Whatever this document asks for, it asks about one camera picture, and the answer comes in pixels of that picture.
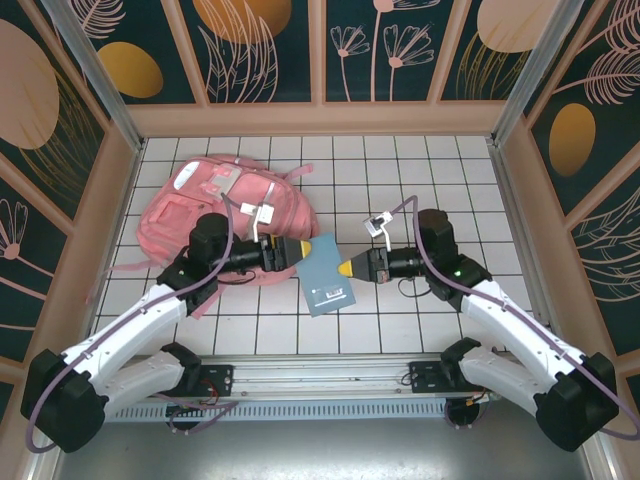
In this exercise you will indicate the teal notebook with barcode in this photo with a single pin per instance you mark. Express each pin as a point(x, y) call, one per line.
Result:
point(325, 280)

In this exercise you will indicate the pink student backpack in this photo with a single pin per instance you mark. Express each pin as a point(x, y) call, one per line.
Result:
point(280, 200)

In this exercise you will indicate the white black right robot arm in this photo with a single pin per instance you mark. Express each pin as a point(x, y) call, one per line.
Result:
point(510, 320)

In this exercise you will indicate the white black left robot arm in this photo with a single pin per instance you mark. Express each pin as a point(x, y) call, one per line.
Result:
point(125, 325)

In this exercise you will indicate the grey metal sheet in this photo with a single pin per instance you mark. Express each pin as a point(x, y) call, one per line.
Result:
point(320, 450)

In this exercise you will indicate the aluminium mounting rail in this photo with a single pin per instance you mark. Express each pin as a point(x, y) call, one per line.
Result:
point(320, 375)

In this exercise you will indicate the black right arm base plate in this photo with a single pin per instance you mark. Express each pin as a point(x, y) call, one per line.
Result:
point(425, 380)

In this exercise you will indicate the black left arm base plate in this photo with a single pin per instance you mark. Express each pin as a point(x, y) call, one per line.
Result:
point(220, 377)

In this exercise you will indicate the aluminium frame post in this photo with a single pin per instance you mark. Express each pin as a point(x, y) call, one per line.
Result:
point(535, 65)
point(95, 75)

